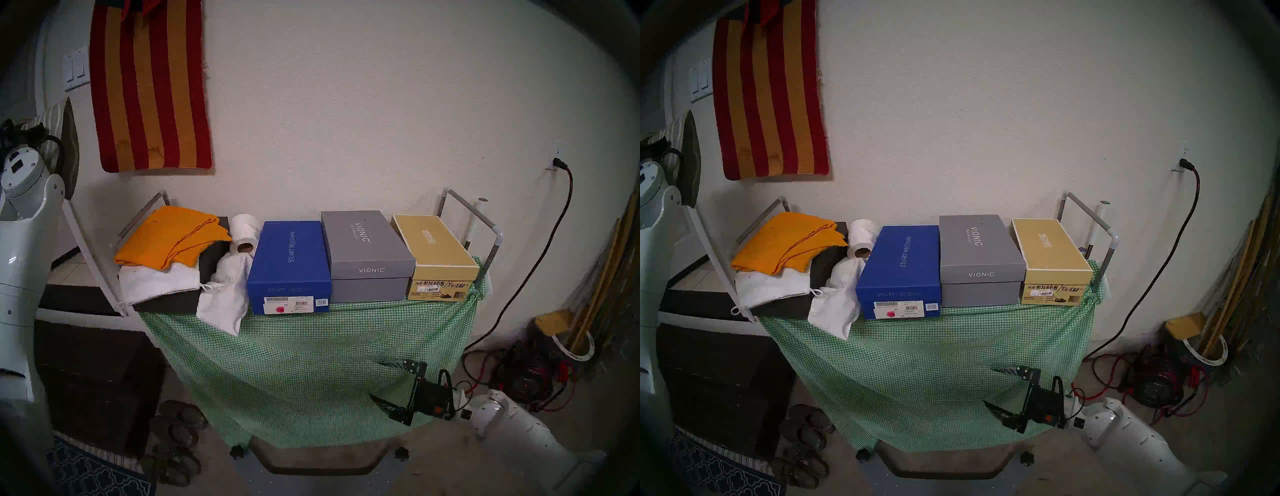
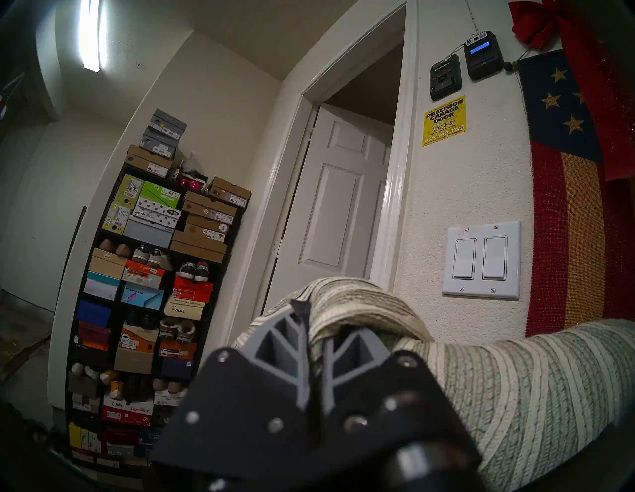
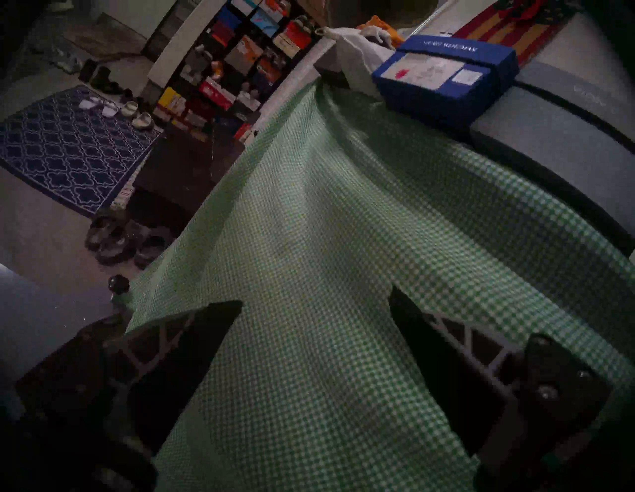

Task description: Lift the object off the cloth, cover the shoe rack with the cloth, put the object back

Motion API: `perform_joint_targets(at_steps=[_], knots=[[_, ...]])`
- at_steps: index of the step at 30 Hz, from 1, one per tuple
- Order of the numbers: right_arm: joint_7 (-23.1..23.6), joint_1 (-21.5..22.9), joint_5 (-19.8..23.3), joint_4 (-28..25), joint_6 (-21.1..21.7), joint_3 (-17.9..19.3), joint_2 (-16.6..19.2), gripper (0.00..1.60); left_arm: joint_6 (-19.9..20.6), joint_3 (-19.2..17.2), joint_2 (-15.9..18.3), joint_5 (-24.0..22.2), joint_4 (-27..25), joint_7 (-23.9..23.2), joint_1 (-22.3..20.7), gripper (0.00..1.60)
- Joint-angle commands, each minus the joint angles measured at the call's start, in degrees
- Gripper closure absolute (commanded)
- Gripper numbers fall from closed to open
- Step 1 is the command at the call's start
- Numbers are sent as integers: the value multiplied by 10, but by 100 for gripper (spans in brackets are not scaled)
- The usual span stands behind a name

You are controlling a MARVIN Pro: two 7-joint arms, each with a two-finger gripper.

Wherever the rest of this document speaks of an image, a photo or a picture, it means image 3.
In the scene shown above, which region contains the yellow folded item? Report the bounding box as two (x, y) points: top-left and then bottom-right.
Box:
(357, 15), (405, 48)

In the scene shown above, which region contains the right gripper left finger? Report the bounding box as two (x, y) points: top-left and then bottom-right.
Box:
(16, 300), (244, 454)

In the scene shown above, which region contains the blue patterned rug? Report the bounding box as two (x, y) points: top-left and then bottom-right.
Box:
(0, 84), (162, 219)

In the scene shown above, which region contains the long grey shoe box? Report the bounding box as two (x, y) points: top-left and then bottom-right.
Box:
(469, 60), (635, 258)

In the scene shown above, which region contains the red ribbon bow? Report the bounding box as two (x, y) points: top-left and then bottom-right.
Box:
(496, 0), (549, 20)

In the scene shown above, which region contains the brown cardboard sheet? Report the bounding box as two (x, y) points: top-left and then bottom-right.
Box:
(64, 12), (147, 61)

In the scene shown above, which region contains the dark brown slipper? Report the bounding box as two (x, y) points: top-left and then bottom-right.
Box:
(124, 221), (154, 246)
(134, 236), (173, 269)

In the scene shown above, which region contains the red yellow striped wall flag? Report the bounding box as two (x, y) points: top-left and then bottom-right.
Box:
(454, 0), (581, 66)

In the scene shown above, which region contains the blue shoe box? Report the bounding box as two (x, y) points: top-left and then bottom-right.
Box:
(372, 34), (520, 130)

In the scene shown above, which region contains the white bag with loop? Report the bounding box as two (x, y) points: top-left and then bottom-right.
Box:
(315, 26), (397, 98)

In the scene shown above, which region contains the olive strap sandal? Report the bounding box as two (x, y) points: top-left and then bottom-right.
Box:
(94, 234), (137, 267)
(84, 214), (119, 251)

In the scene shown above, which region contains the green checked cloth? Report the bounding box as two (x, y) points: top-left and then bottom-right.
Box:
(117, 82), (635, 492)

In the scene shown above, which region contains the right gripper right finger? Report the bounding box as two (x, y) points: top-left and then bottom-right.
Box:
(388, 286), (615, 457)

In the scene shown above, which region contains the white cube shelf with boxes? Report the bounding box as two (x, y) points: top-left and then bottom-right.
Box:
(144, 0), (330, 147)

